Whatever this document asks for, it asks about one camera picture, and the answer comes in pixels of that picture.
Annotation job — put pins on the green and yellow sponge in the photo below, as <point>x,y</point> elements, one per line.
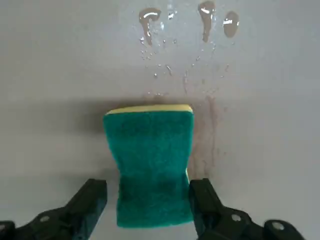
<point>150,162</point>

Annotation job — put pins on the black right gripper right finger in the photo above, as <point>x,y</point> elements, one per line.
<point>225,222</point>

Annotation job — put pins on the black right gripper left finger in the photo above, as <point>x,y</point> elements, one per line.
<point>62,220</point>

